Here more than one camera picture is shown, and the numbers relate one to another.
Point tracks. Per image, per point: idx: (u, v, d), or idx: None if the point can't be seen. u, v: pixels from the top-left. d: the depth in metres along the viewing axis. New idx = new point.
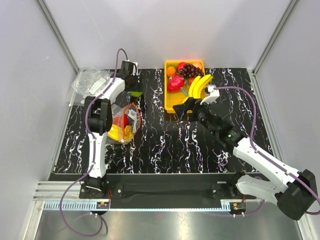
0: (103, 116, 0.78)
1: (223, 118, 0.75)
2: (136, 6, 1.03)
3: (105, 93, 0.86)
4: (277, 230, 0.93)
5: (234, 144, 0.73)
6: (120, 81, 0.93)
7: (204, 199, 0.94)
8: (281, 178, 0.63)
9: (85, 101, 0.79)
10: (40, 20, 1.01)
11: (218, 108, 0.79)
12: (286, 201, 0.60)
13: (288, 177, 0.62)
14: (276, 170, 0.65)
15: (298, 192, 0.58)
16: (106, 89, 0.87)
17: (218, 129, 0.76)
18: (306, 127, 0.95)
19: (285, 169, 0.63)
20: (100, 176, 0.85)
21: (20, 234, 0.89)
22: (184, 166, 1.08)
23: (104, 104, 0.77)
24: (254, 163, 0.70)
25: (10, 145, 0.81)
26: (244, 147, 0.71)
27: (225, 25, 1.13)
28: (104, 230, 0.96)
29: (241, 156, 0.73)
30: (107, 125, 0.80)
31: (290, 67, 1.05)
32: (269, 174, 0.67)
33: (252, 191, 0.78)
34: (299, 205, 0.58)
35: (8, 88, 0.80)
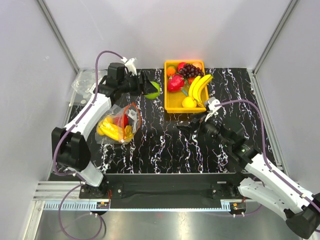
0: (75, 154, 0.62)
1: (237, 132, 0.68)
2: (136, 6, 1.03)
3: (80, 121, 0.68)
4: (278, 230, 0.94)
5: (248, 160, 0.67)
6: (103, 100, 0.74)
7: (204, 199, 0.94)
8: (295, 201, 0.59)
9: (52, 133, 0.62)
10: (40, 20, 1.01)
11: (231, 121, 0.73)
12: (296, 224, 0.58)
13: (303, 200, 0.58)
14: (290, 192, 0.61)
15: (311, 217, 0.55)
16: (80, 117, 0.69)
17: (231, 143, 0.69)
18: (306, 127, 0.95)
19: (300, 192, 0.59)
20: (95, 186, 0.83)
21: (20, 234, 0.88)
22: (184, 166, 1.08)
23: (75, 140, 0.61)
24: (267, 182, 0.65)
25: (10, 146, 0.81)
26: (258, 165, 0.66)
27: (225, 26, 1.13)
28: (103, 230, 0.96)
29: (253, 173, 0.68)
30: (80, 163, 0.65)
31: (290, 67, 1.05)
32: (281, 194, 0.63)
33: (255, 197, 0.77)
34: (311, 229, 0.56)
35: (8, 88, 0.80)
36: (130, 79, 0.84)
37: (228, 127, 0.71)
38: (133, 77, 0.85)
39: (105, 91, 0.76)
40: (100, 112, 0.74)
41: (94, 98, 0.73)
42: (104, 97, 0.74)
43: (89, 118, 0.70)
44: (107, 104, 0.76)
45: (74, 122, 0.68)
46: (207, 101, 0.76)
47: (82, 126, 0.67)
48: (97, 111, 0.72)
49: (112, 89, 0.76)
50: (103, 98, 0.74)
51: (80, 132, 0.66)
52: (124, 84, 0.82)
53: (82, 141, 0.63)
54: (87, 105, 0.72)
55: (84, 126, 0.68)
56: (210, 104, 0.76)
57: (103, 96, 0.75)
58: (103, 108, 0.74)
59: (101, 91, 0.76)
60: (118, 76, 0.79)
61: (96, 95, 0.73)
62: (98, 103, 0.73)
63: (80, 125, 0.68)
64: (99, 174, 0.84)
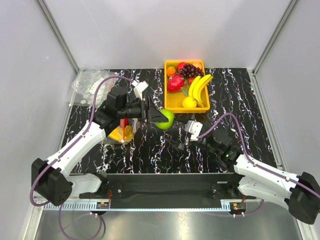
0: (53, 191, 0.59)
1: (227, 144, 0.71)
2: (136, 6, 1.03)
3: (63, 155, 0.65)
4: (278, 230, 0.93)
5: (234, 163, 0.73)
6: (94, 132, 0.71)
7: (204, 199, 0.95)
8: (282, 185, 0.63)
9: (33, 164, 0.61)
10: (40, 20, 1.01)
11: (221, 134, 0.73)
12: (296, 209, 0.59)
13: (289, 183, 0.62)
14: (276, 179, 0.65)
15: (302, 197, 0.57)
16: (65, 150, 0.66)
17: (221, 153, 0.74)
18: (305, 127, 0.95)
19: (285, 176, 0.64)
20: (93, 191, 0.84)
21: (20, 234, 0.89)
22: (184, 166, 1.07)
23: (53, 177, 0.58)
24: (257, 177, 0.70)
25: (10, 145, 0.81)
26: (242, 163, 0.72)
27: (225, 26, 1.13)
28: (100, 233, 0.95)
29: (242, 173, 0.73)
30: (59, 199, 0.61)
31: (290, 67, 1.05)
32: (271, 184, 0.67)
33: (256, 193, 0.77)
34: (308, 209, 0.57)
35: (8, 88, 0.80)
36: (134, 105, 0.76)
37: (218, 140, 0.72)
38: (138, 104, 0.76)
39: (100, 120, 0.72)
40: (89, 145, 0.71)
41: (86, 129, 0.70)
42: (98, 129, 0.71)
43: (74, 152, 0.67)
44: (100, 135, 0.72)
45: (57, 155, 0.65)
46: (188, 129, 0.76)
47: (64, 161, 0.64)
48: (86, 144, 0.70)
49: (109, 119, 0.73)
50: (95, 130, 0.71)
51: (60, 168, 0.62)
52: (125, 113, 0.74)
53: (61, 179, 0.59)
54: (77, 137, 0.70)
55: (68, 160, 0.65)
56: (191, 132, 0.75)
57: (97, 127, 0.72)
58: (95, 140, 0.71)
59: (97, 118, 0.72)
60: (119, 103, 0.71)
61: (89, 126, 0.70)
62: (89, 135, 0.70)
63: (62, 159, 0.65)
64: (95, 180, 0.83)
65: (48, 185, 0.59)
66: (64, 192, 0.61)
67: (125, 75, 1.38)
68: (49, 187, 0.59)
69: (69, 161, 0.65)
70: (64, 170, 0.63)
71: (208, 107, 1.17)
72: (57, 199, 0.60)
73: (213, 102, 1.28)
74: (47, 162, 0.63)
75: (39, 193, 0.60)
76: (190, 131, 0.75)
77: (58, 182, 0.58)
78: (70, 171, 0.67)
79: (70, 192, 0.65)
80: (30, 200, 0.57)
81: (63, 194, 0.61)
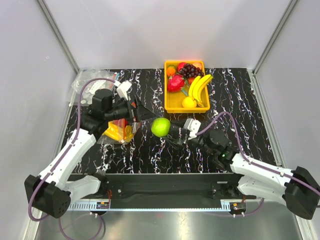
0: (50, 204, 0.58)
1: (224, 144, 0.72)
2: (135, 6, 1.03)
3: (56, 168, 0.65)
4: (278, 230, 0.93)
5: (229, 162, 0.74)
6: (84, 138, 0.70)
7: (204, 199, 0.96)
8: (277, 181, 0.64)
9: (25, 183, 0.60)
10: (40, 20, 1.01)
11: (218, 135, 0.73)
12: (293, 205, 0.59)
13: (284, 178, 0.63)
14: (271, 175, 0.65)
15: (297, 191, 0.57)
16: (56, 163, 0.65)
17: (218, 154, 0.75)
18: (305, 127, 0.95)
19: (279, 171, 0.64)
20: (94, 191, 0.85)
21: (20, 234, 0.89)
22: (184, 166, 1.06)
23: (49, 192, 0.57)
24: (253, 174, 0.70)
25: (10, 146, 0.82)
26: (238, 162, 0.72)
27: (225, 26, 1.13)
28: (100, 233, 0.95)
29: (241, 172, 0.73)
30: (58, 210, 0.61)
31: (290, 67, 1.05)
32: (267, 181, 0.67)
33: (256, 192, 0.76)
34: (304, 204, 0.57)
35: (8, 88, 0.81)
36: (121, 106, 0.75)
37: (215, 140, 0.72)
38: (124, 104, 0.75)
39: (88, 125, 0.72)
40: (81, 152, 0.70)
41: (75, 138, 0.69)
42: (87, 135, 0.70)
43: (66, 163, 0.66)
44: (90, 140, 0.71)
45: (49, 169, 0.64)
46: (187, 126, 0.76)
47: (58, 174, 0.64)
48: (77, 152, 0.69)
49: (96, 123, 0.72)
50: (84, 137, 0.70)
51: (54, 182, 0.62)
52: (113, 115, 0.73)
53: (56, 192, 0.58)
54: (67, 146, 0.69)
55: (61, 172, 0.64)
56: (190, 129, 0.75)
57: (85, 133, 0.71)
58: (85, 146, 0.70)
59: (84, 123, 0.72)
60: (106, 106, 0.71)
61: (77, 133, 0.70)
62: (78, 143, 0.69)
63: (55, 172, 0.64)
64: (94, 181, 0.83)
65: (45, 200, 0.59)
66: (63, 204, 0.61)
67: (125, 75, 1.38)
68: (47, 201, 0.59)
69: (62, 173, 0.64)
70: (59, 183, 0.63)
71: (208, 107, 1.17)
72: (57, 211, 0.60)
73: (213, 102, 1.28)
74: (39, 178, 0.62)
75: (38, 208, 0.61)
76: (189, 128, 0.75)
77: (55, 195, 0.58)
78: (65, 183, 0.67)
79: (70, 201, 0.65)
80: (31, 217, 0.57)
81: (62, 205, 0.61)
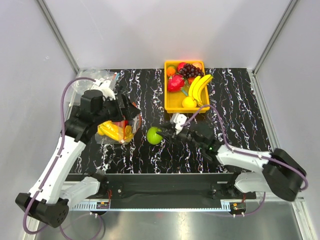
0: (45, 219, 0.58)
1: (209, 137, 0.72)
2: (135, 6, 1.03)
3: (44, 184, 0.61)
4: (278, 231, 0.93)
5: (215, 153, 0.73)
6: (71, 147, 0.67)
7: (204, 199, 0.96)
8: (255, 163, 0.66)
9: (17, 202, 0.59)
10: (40, 20, 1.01)
11: (202, 127, 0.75)
12: (276, 185, 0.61)
13: (263, 160, 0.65)
14: (251, 159, 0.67)
15: (274, 170, 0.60)
16: (44, 179, 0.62)
17: (206, 147, 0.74)
18: (305, 127, 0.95)
19: (257, 154, 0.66)
20: (94, 193, 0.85)
21: (20, 234, 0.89)
22: (184, 166, 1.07)
23: (41, 209, 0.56)
24: (237, 162, 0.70)
25: (10, 146, 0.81)
26: (222, 151, 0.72)
27: (225, 25, 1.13)
28: (100, 233, 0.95)
29: (227, 162, 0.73)
30: (56, 220, 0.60)
31: (290, 67, 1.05)
32: (249, 166, 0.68)
33: (249, 186, 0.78)
34: (282, 182, 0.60)
35: (8, 88, 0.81)
36: (108, 105, 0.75)
37: (200, 132, 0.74)
38: (112, 103, 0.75)
39: (74, 128, 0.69)
40: (70, 162, 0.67)
41: (60, 148, 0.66)
42: (73, 143, 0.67)
43: (55, 177, 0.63)
44: (78, 148, 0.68)
45: (38, 186, 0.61)
46: (173, 120, 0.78)
47: (47, 190, 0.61)
48: (66, 162, 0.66)
49: (84, 126, 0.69)
50: (71, 145, 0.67)
51: (45, 199, 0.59)
52: (101, 115, 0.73)
53: (48, 208, 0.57)
54: (53, 158, 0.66)
55: (51, 187, 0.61)
56: (176, 122, 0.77)
57: (71, 141, 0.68)
58: (73, 155, 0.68)
59: (71, 126, 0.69)
60: (95, 108, 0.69)
61: (62, 143, 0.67)
62: (65, 153, 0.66)
63: (45, 188, 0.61)
64: (93, 183, 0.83)
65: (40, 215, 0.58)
66: (59, 214, 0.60)
67: (125, 75, 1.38)
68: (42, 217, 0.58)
69: (53, 189, 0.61)
70: (51, 199, 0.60)
71: (208, 107, 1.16)
72: (55, 222, 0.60)
73: (213, 102, 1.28)
74: (29, 196, 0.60)
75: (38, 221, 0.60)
76: (175, 121, 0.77)
77: (47, 211, 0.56)
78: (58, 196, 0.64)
79: (68, 209, 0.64)
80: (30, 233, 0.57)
81: (59, 215, 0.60)
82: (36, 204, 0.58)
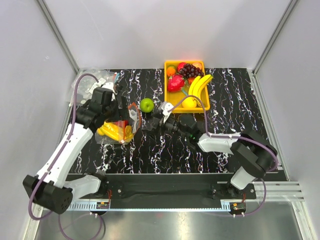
0: (51, 203, 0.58)
1: (191, 127, 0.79)
2: (135, 6, 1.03)
3: (53, 167, 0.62)
4: (278, 231, 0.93)
5: (196, 142, 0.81)
6: (80, 133, 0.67)
7: (204, 199, 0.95)
8: (227, 143, 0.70)
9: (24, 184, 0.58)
10: (40, 20, 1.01)
11: (186, 117, 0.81)
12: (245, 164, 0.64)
13: (233, 139, 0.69)
14: (224, 140, 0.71)
15: (242, 147, 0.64)
16: (53, 162, 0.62)
17: (189, 136, 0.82)
18: (306, 127, 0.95)
19: (228, 135, 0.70)
20: (94, 191, 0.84)
21: (20, 234, 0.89)
22: (184, 166, 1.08)
23: (48, 191, 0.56)
24: (217, 146, 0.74)
25: (10, 146, 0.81)
26: (202, 139, 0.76)
27: (225, 25, 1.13)
28: (101, 233, 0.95)
29: (208, 149, 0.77)
30: (61, 207, 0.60)
31: (290, 67, 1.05)
32: (224, 148, 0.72)
33: (242, 179, 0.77)
34: (252, 160, 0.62)
35: (8, 88, 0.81)
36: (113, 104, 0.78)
37: (184, 123, 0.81)
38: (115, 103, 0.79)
39: (84, 117, 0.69)
40: (78, 148, 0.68)
41: (70, 133, 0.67)
42: (82, 129, 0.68)
43: (63, 161, 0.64)
44: (87, 135, 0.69)
45: (46, 168, 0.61)
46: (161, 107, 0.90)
47: (55, 173, 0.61)
48: (74, 148, 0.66)
49: (93, 115, 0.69)
50: (79, 132, 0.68)
51: (53, 181, 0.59)
52: (108, 110, 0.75)
53: (56, 191, 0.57)
54: (63, 143, 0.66)
55: (59, 171, 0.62)
56: (163, 109, 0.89)
57: (81, 127, 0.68)
58: (82, 141, 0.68)
59: (79, 116, 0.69)
60: (105, 101, 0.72)
61: (72, 129, 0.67)
62: (74, 139, 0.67)
63: (53, 171, 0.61)
64: (95, 181, 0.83)
65: (46, 199, 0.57)
66: (64, 200, 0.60)
67: (125, 75, 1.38)
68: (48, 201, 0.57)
69: (61, 172, 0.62)
70: (58, 182, 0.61)
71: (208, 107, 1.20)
72: (59, 208, 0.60)
73: (213, 102, 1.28)
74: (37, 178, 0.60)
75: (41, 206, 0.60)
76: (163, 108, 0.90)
77: (55, 194, 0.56)
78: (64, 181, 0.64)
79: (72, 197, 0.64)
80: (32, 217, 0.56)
81: (64, 202, 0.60)
82: (42, 187, 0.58)
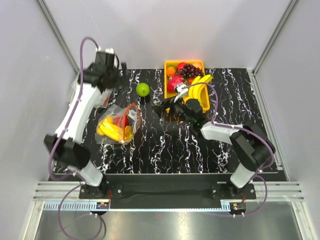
0: (72, 157, 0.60)
1: (196, 113, 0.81)
2: (135, 6, 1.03)
3: (69, 124, 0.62)
4: (278, 230, 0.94)
5: (200, 128, 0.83)
6: (90, 93, 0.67)
7: (204, 199, 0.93)
8: (228, 133, 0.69)
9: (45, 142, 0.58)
10: (40, 20, 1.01)
11: (192, 102, 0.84)
12: (241, 153, 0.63)
13: (234, 130, 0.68)
14: (225, 129, 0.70)
15: (240, 138, 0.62)
16: (69, 119, 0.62)
17: (194, 122, 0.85)
18: (305, 127, 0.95)
19: (230, 125, 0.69)
20: (96, 185, 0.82)
21: (20, 234, 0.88)
22: (184, 166, 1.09)
23: (69, 146, 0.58)
24: (217, 135, 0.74)
25: (9, 146, 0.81)
26: (206, 125, 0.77)
27: (224, 25, 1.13)
28: (102, 232, 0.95)
29: (209, 135, 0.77)
30: (79, 162, 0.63)
31: (290, 67, 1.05)
32: (224, 137, 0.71)
33: (241, 178, 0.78)
34: (248, 150, 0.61)
35: (8, 88, 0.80)
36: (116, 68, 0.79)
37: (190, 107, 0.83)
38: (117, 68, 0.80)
39: (90, 78, 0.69)
40: (89, 106, 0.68)
41: (80, 94, 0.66)
42: (91, 89, 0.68)
43: (78, 117, 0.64)
44: (95, 94, 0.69)
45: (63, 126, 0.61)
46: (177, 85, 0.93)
47: (73, 129, 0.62)
48: (86, 108, 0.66)
49: (99, 74, 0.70)
50: (89, 92, 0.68)
51: (72, 137, 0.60)
52: (112, 74, 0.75)
53: (76, 146, 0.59)
54: (74, 102, 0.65)
55: (76, 127, 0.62)
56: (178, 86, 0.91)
57: (90, 87, 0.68)
58: (92, 100, 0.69)
59: (86, 77, 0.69)
60: (108, 62, 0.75)
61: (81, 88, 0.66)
62: (85, 98, 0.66)
63: (70, 128, 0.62)
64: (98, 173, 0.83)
65: (66, 155, 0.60)
66: (82, 155, 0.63)
67: None
68: (68, 155, 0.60)
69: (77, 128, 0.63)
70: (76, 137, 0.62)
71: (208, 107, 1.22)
72: (78, 162, 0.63)
73: (213, 102, 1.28)
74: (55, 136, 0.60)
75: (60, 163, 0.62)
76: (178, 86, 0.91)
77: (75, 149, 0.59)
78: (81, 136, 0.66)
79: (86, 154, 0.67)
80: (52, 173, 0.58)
81: (81, 157, 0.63)
82: (62, 144, 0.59)
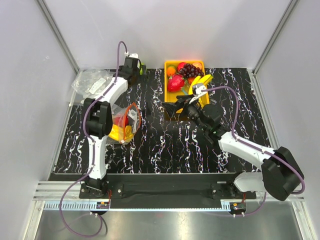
0: (102, 119, 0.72)
1: (214, 120, 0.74)
2: (136, 6, 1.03)
3: (106, 94, 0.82)
4: (278, 230, 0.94)
5: (218, 139, 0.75)
6: (122, 82, 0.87)
7: (204, 199, 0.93)
8: (257, 156, 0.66)
9: (84, 103, 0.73)
10: (40, 19, 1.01)
11: (211, 109, 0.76)
12: (271, 181, 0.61)
13: (264, 155, 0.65)
14: (253, 151, 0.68)
15: (273, 167, 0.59)
16: (106, 91, 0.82)
17: (209, 129, 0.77)
18: (306, 127, 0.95)
19: (260, 148, 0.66)
20: (100, 177, 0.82)
21: (20, 234, 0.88)
22: (184, 166, 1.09)
23: (104, 106, 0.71)
24: (239, 152, 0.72)
25: (9, 146, 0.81)
26: (226, 138, 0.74)
27: (225, 25, 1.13)
28: (103, 230, 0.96)
29: (227, 148, 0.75)
30: (106, 129, 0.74)
31: (290, 67, 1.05)
32: (249, 158, 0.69)
33: (247, 185, 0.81)
34: (280, 180, 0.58)
35: (8, 88, 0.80)
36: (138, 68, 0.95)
37: (207, 114, 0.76)
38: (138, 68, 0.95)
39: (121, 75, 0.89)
40: (119, 90, 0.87)
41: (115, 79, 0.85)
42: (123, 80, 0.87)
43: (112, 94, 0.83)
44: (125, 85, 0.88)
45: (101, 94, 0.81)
46: (195, 86, 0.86)
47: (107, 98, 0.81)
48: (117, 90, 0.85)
49: (128, 75, 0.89)
50: (122, 81, 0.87)
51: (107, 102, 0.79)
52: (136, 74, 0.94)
53: (108, 108, 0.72)
54: (110, 84, 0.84)
55: (109, 98, 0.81)
56: (197, 88, 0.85)
57: (123, 79, 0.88)
58: (122, 87, 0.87)
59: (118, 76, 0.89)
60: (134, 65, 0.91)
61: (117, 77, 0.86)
62: (118, 83, 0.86)
63: (106, 97, 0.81)
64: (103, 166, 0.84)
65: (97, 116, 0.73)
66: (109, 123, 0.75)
67: None
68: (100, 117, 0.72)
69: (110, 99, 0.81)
70: None
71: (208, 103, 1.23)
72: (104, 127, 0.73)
73: (213, 102, 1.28)
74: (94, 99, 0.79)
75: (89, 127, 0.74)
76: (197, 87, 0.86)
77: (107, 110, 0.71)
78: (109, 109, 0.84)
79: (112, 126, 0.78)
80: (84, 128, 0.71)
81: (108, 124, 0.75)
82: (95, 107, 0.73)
